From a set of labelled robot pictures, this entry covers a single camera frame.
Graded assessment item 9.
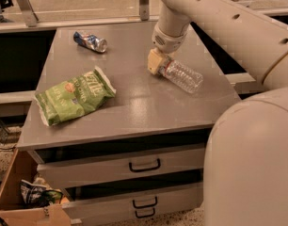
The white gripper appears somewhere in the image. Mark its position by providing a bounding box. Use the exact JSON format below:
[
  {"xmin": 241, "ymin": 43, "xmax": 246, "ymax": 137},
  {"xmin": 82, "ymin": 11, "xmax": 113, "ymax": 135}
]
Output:
[{"xmin": 148, "ymin": 24, "xmax": 185, "ymax": 75}]

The clear plastic water bottle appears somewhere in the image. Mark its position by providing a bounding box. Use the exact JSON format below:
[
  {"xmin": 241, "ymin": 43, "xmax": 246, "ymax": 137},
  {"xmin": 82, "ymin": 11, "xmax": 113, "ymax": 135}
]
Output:
[{"xmin": 158, "ymin": 60, "xmax": 203, "ymax": 94}]

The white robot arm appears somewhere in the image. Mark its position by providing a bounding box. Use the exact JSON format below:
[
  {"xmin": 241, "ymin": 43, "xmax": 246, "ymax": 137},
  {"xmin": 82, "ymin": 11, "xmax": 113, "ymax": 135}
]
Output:
[{"xmin": 148, "ymin": 0, "xmax": 288, "ymax": 226}]

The crushed blue soda can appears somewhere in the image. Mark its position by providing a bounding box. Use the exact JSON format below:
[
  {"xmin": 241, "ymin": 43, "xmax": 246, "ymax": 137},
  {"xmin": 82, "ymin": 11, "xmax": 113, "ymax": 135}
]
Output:
[{"xmin": 73, "ymin": 32, "xmax": 107, "ymax": 54}]

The green chip bag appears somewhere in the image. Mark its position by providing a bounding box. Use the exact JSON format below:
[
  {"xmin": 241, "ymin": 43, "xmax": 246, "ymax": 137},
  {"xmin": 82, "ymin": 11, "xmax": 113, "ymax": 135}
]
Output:
[{"xmin": 35, "ymin": 66, "xmax": 116, "ymax": 126}]

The grey drawer cabinet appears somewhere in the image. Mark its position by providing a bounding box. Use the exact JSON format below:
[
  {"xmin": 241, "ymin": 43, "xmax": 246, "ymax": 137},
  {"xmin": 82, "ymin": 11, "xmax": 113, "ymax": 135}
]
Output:
[{"xmin": 16, "ymin": 18, "xmax": 242, "ymax": 226}]

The upper grey drawer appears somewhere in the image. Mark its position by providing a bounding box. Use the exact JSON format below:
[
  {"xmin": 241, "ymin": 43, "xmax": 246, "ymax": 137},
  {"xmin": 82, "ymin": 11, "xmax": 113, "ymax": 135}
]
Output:
[{"xmin": 38, "ymin": 143, "xmax": 205, "ymax": 189}]

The grey drawer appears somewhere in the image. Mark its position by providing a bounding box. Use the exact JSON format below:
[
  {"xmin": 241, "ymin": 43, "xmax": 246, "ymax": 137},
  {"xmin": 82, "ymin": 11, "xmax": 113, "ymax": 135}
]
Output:
[
  {"xmin": 38, "ymin": 143, "xmax": 205, "ymax": 189},
  {"xmin": 62, "ymin": 183, "xmax": 203, "ymax": 226}
]

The lower grey drawer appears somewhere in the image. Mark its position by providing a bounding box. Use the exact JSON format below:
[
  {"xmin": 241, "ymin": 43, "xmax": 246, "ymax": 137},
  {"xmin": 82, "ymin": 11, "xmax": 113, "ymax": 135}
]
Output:
[{"xmin": 62, "ymin": 183, "xmax": 203, "ymax": 226}]

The crumpled dark bag in box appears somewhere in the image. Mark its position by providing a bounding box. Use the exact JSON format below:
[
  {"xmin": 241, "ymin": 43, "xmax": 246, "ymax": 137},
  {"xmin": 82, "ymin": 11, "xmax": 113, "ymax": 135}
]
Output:
[{"xmin": 20, "ymin": 180, "xmax": 64, "ymax": 208}]

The cardboard box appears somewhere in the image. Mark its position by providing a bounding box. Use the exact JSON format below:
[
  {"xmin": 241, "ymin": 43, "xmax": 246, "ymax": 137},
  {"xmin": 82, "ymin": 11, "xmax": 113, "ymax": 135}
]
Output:
[{"xmin": 0, "ymin": 150, "xmax": 71, "ymax": 226}]

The metal railing frame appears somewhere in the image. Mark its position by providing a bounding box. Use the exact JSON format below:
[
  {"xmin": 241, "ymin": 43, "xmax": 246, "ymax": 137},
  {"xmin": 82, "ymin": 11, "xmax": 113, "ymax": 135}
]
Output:
[{"xmin": 0, "ymin": 0, "xmax": 288, "ymax": 33}]

